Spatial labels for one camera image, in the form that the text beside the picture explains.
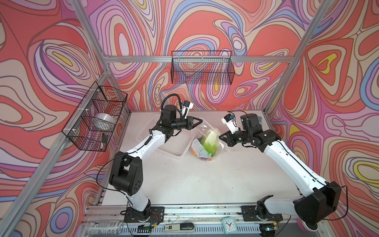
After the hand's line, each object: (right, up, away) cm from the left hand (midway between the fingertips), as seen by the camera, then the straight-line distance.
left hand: (202, 121), depth 77 cm
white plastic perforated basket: (-15, -16, +23) cm, 32 cm away
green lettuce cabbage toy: (+5, -11, +3) cm, 13 cm away
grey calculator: (+48, +1, +36) cm, 60 cm away
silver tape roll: (-48, 0, -7) cm, 49 cm away
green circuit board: (-30, -54, -5) cm, 62 cm away
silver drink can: (-46, -49, -11) cm, 68 cm away
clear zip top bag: (-1, -17, +7) cm, 18 cm away
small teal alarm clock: (+13, -50, -8) cm, 52 cm away
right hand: (+11, -10, -1) cm, 15 cm away
